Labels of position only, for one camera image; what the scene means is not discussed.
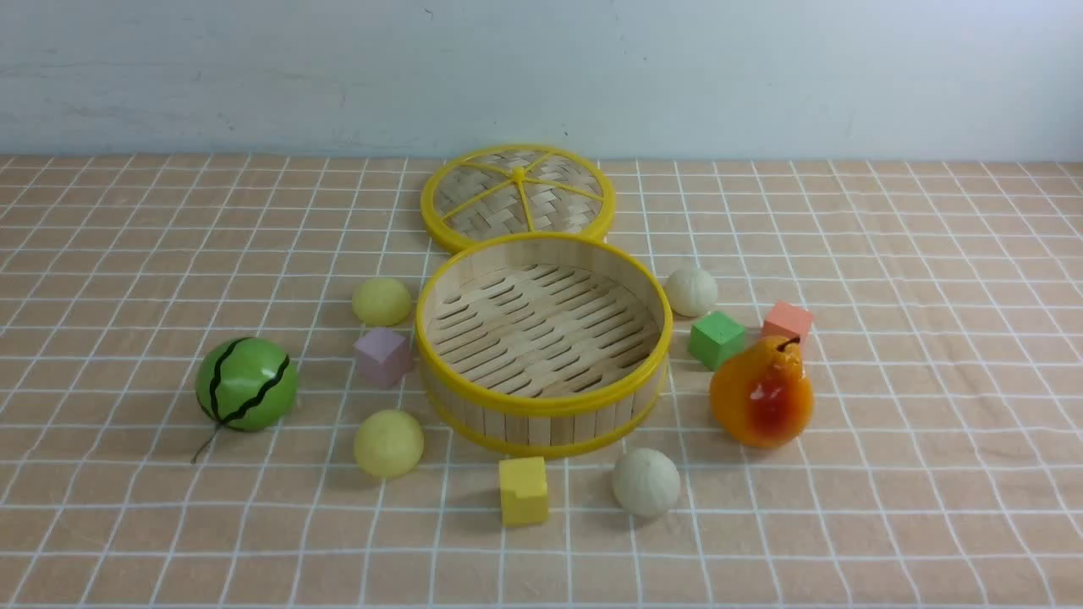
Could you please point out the white bun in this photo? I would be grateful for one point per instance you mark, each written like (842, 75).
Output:
(646, 483)
(691, 291)

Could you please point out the yellow bun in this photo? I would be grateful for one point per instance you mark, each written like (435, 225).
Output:
(389, 444)
(381, 301)

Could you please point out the bamboo steamer tray yellow rim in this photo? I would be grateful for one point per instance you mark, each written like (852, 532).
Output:
(543, 344)

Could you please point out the yellow woven steamer lid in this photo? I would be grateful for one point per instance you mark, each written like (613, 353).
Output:
(516, 188)

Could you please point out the purple foam cube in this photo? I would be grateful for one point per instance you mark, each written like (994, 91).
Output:
(383, 357)

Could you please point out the green foam cube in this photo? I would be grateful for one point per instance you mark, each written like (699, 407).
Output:
(714, 338)

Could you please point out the yellow foam cube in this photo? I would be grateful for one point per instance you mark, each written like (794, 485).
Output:
(523, 490)

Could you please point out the orange toy pear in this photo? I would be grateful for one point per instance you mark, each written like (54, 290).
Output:
(763, 397)

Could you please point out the salmon pink foam cube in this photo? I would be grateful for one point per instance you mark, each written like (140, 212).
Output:
(788, 321)

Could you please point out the green toy watermelon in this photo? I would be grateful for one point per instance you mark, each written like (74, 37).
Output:
(246, 384)

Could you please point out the orange checkered tablecloth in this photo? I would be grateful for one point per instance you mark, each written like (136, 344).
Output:
(942, 467)

